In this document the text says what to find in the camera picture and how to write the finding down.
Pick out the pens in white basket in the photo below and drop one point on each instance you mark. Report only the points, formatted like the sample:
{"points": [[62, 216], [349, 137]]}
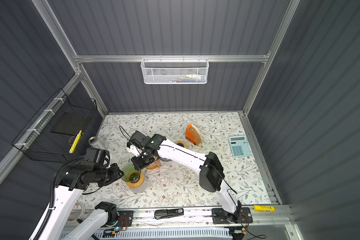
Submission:
{"points": [[193, 78]]}

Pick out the white wire basket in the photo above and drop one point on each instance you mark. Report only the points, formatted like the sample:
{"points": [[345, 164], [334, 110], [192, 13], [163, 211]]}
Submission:
{"points": [[155, 71]]}

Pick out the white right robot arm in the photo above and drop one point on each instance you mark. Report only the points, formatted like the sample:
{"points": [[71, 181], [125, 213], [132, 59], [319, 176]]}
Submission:
{"points": [[210, 171]]}

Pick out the green glass dripper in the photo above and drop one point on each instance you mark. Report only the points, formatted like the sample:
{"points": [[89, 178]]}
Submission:
{"points": [[126, 169]]}

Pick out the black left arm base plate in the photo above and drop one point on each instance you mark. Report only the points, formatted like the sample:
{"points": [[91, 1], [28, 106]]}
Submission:
{"points": [[125, 219]]}

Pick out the orange glass pitcher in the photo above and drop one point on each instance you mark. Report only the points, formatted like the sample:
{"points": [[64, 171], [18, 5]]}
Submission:
{"points": [[154, 165]]}

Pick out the orange coffee filter box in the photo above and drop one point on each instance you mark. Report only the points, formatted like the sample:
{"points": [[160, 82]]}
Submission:
{"points": [[193, 135]]}

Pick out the black stapler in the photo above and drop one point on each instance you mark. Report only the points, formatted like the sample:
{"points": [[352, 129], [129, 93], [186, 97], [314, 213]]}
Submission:
{"points": [[168, 213]]}

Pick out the yellow marker pen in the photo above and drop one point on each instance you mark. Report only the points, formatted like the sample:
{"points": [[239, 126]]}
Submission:
{"points": [[75, 142]]}

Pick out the silver cylinder can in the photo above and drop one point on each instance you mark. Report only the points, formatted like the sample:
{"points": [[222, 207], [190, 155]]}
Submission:
{"points": [[95, 143]]}

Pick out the grey glass dripper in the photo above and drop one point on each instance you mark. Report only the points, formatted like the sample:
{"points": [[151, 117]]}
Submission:
{"points": [[165, 160]]}

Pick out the black wire basket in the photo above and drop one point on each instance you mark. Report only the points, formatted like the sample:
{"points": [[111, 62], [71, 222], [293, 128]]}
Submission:
{"points": [[50, 136]]}

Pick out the light blue calculator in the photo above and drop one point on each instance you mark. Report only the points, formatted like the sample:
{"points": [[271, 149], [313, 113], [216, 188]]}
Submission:
{"points": [[239, 146]]}

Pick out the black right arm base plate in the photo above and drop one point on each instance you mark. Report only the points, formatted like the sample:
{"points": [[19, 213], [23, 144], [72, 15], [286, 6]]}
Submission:
{"points": [[243, 216]]}

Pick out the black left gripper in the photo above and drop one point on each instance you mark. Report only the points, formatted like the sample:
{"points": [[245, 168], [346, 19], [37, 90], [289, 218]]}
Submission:
{"points": [[117, 174]]}

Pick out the yellow tube on rail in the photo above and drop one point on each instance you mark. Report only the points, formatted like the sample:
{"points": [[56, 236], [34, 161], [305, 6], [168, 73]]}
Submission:
{"points": [[261, 208]]}

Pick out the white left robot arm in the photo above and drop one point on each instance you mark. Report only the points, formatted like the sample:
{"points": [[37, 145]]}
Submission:
{"points": [[54, 218]]}

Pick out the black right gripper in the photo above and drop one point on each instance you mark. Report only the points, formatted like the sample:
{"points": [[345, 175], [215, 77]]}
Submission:
{"points": [[137, 164]]}

